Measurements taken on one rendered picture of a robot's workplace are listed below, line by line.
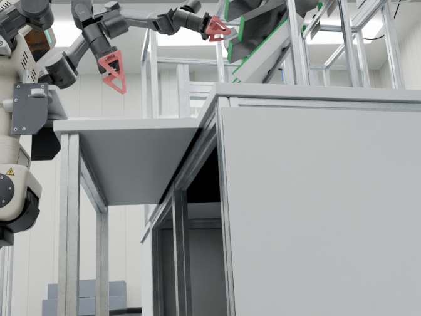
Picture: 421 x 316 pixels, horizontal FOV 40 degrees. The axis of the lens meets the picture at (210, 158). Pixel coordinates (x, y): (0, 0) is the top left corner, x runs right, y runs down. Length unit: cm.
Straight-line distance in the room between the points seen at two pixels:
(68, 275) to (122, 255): 850
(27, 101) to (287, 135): 81
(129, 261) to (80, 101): 305
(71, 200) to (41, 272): 863
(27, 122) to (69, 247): 45
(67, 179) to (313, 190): 62
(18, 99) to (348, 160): 96
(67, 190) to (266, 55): 68
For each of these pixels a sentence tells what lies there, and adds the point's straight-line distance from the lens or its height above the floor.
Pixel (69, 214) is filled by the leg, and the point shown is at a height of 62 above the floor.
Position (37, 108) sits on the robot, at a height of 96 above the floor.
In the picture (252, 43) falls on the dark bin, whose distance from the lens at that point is 195.
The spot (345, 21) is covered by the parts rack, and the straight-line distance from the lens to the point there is 180.
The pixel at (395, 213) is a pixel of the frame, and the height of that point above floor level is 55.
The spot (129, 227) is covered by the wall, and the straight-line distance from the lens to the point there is 1003.
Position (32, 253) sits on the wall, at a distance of 1018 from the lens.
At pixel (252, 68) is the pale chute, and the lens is 168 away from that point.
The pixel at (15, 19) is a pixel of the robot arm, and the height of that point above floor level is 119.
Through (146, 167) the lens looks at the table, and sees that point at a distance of 185.
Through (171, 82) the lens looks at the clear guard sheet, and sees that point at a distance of 363.
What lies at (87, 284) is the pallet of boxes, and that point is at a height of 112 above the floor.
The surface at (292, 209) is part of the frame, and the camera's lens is 128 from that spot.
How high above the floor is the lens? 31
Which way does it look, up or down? 17 degrees up
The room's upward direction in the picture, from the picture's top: 3 degrees counter-clockwise
